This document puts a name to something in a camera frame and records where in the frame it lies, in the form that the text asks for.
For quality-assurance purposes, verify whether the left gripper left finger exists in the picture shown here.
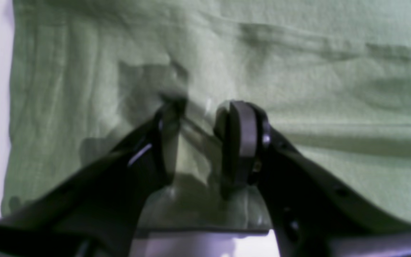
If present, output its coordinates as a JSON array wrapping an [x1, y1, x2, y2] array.
[[0, 99, 186, 257]]

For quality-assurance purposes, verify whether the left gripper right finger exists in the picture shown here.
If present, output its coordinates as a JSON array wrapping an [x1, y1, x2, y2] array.
[[214, 101, 411, 257]]

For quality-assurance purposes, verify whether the green T-shirt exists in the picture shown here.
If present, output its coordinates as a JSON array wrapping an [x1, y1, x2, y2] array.
[[1, 0, 411, 221]]

